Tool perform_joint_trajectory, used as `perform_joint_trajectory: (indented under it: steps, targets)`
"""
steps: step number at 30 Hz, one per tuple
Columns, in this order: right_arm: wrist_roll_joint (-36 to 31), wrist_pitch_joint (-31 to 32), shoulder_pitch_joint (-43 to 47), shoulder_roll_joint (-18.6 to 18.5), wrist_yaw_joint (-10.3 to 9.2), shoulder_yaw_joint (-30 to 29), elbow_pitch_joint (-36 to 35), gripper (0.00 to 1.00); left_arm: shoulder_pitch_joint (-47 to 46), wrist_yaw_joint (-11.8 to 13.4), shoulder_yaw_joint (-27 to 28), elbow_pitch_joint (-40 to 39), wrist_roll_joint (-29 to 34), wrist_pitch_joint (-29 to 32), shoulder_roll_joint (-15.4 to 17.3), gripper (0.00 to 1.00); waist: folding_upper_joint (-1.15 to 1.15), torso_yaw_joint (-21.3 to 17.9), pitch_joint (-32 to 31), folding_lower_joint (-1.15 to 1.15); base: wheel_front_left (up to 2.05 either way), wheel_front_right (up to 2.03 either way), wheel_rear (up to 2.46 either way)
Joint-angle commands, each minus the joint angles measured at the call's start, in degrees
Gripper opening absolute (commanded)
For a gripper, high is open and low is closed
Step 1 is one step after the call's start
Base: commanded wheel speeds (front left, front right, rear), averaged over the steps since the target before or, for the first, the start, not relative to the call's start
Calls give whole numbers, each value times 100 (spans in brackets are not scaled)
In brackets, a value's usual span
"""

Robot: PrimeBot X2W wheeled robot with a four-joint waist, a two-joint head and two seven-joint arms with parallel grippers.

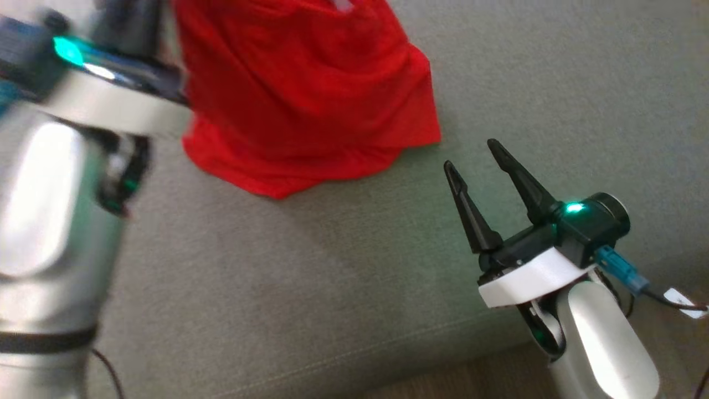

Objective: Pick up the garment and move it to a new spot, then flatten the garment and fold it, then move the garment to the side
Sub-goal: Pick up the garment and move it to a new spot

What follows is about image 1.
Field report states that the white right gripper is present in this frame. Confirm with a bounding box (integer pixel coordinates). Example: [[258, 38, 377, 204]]
[[443, 139, 597, 309]]

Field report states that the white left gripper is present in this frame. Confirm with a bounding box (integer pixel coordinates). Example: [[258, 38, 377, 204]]
[[42, 47, 193, 139]]

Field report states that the red basketball jersey white trim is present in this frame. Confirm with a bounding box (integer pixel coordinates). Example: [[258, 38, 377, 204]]
[[171, 0, 443, 200]]

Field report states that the white cable label tag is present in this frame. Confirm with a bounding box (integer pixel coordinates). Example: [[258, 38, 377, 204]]
[[663, 287, 709, 320]]

